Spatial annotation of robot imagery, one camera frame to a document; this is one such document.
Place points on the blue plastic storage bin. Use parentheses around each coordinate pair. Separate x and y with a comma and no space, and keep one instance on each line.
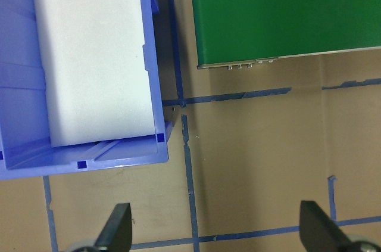
(119,159)

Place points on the white foam pad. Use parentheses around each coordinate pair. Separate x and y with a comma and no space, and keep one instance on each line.
(95,61)

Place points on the green conveyor belt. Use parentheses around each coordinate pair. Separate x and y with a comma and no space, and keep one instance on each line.
(282,10)

